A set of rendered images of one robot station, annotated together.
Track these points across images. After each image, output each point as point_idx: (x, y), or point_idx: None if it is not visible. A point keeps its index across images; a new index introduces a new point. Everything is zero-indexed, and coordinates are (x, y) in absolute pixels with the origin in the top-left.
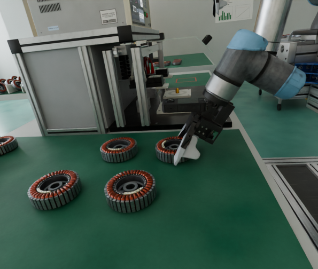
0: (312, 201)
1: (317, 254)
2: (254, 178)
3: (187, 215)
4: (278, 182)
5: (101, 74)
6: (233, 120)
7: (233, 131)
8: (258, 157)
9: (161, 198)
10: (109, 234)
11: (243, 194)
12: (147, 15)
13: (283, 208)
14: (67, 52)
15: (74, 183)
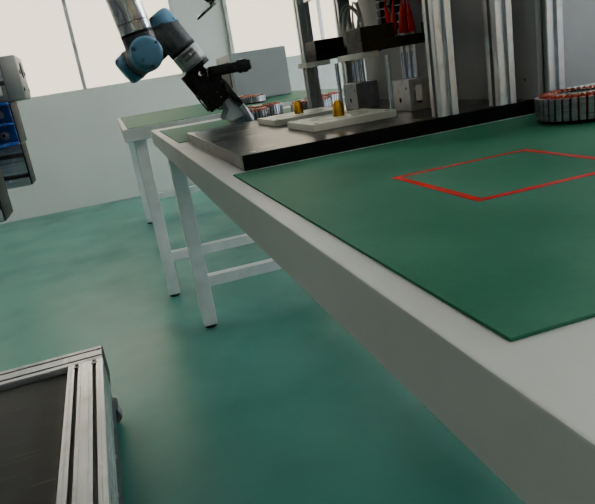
0: (30, 448)
1: (157, 134)
2: (176, 134)
3: (222, 123)
4: (86, 456)
5: (366, 14)
6: (184, 145)
7: (186, 140)
8: (167, 139)
9: None
10: None
11: (186, 131)
12: None
13: (163, 135)
14: None
15: (305, 98)
